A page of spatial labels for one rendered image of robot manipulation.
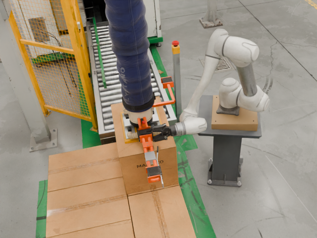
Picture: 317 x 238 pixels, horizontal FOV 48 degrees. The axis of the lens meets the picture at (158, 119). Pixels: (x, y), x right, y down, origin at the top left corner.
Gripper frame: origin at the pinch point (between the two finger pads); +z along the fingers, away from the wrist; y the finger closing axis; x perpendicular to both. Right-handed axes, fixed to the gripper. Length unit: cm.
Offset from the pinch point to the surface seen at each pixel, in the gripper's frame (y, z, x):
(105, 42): 53, 13, 238
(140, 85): -29.2, -2.5, 16.2
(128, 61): -47, 3, 17
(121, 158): 14.2, 18.4, -2.3
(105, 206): 53, 37, -9
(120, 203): 53, 26, -9
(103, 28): 55, 13, 282
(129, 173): 30.5, 15.6, -2.3
